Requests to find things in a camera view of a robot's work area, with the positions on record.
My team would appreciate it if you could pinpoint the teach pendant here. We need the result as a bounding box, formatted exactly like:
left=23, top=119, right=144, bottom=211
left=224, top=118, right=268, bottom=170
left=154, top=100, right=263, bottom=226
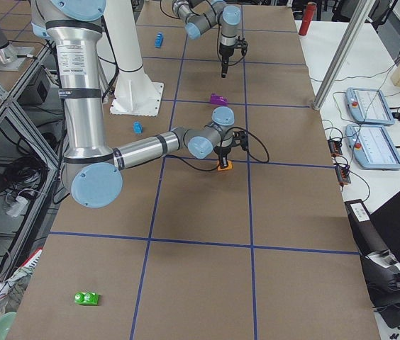
left=345, top=87, right=394, bottom=126
left=345, top=124, right=400, bottom=170

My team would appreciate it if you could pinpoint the red cylinder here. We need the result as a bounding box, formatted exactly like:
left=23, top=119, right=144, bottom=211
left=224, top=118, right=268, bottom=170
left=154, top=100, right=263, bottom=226
left=299, top=1, right=317, bottom=36

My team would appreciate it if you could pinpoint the blue block near pedestal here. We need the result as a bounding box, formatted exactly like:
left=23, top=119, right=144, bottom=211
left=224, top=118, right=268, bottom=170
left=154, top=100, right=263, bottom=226
left=133, top=121, right=143, bottom=134

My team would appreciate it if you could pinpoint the white pedestal column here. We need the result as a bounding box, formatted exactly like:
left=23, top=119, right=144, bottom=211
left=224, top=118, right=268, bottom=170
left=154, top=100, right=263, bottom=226
left=97, top=0, right=164, bottom=116

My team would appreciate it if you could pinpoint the orange terminal board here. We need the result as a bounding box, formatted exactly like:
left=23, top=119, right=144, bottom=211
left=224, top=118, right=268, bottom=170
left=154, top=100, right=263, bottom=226
left=328, top=139, right=343, bottom=157
left=335, top=164, right=351, bottom=186

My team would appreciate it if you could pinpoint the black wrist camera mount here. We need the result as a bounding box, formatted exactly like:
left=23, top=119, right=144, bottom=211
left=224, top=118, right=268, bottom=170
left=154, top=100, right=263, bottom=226
left=231, top=130, right=249, bottom=152

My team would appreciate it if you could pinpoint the purple trapezoid block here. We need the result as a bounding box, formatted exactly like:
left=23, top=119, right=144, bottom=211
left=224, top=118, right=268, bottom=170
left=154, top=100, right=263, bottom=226
left=209, top=93, right=228, bottom=106

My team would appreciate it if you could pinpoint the orange terminal board upper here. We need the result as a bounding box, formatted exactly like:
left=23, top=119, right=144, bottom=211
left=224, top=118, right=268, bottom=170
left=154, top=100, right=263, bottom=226
left=328, top=139, right=343, bottom=157

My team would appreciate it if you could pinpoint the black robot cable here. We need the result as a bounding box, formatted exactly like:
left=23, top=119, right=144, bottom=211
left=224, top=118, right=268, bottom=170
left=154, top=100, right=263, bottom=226
left=171, top=126, right=270, bottom=173

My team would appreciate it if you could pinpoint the aluminium frame post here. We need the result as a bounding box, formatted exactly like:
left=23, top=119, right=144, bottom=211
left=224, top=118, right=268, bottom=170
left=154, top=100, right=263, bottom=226
left=312, top=0, right=375, bottom=111

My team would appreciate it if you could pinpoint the orange trapezoid block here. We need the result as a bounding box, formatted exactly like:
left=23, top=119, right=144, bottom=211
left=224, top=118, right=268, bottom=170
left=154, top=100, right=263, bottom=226
left=216, top=161, right=233, bottom=171

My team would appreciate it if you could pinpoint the pale green bowl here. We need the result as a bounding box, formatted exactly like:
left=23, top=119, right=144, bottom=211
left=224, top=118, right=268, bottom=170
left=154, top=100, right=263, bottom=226
left=0, top=312, right=17, bottom=340

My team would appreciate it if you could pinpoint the black far camera mount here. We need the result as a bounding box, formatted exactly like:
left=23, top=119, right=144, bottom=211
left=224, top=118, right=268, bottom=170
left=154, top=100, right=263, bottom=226
left=235, top=37, right=248, bottom=57

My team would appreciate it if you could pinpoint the black laptop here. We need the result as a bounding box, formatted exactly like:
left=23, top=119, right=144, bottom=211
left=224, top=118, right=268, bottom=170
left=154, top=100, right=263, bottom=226
left=345, top=191, right=400, bottom=328

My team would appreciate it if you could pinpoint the blue block far side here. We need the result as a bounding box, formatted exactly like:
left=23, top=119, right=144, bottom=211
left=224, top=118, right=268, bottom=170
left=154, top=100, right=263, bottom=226
left=155, top=32, right=164, bottom=48

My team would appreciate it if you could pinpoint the orange terminal board lower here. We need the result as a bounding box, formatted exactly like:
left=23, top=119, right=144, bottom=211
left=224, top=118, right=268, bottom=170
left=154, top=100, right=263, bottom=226
left=335, top=164, right=351, bottom=186

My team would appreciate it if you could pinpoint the green block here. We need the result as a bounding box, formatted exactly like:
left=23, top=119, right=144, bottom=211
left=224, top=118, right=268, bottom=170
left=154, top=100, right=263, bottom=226
left=74, top=291, right=100, bottom=306

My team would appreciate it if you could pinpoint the teach pendant lower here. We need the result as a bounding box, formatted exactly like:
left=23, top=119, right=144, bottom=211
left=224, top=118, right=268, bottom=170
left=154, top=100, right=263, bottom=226
left=345, top=124, right=400, bottom=170

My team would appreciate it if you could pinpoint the teach pendant upper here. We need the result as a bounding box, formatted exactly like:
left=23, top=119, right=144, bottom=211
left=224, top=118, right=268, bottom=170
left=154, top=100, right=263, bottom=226
left=345, top=87, right=394, bottom=126

